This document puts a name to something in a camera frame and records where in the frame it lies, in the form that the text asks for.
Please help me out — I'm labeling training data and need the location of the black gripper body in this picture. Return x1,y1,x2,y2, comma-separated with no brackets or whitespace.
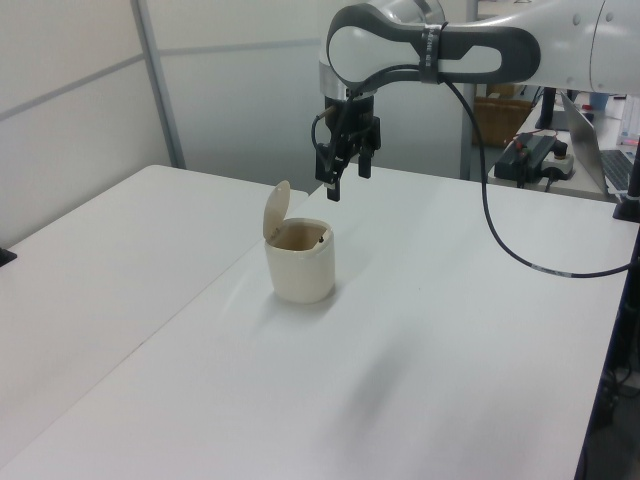
323,96,383,151

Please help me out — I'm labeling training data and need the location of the white trash can lid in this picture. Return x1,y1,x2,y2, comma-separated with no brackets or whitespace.
262,179,292,244

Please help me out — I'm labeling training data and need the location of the small white trash can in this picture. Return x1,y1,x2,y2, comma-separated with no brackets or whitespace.
262,179,336,305

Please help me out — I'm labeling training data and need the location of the woven brown basket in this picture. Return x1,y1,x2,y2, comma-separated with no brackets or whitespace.
473,94,534,148

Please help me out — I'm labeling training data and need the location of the black power supply box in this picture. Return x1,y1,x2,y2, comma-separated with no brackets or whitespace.
494,133,557,182

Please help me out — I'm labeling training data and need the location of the black monitor stand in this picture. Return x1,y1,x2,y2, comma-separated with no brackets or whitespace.
533,87,572,133

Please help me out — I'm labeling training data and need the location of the grey emergency stop button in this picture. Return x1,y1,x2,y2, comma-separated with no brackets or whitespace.
543,141,575,182

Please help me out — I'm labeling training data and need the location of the silver laptop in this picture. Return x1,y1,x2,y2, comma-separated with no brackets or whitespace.
559,91,640,197

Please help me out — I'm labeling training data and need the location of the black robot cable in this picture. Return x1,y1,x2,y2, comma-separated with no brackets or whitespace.
310,62,632,279

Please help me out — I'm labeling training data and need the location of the grey partition post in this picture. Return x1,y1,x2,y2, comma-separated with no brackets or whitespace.
133,0,187,170

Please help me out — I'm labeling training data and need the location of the dark vertical frame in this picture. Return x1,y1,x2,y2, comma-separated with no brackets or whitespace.
574,247,640,480

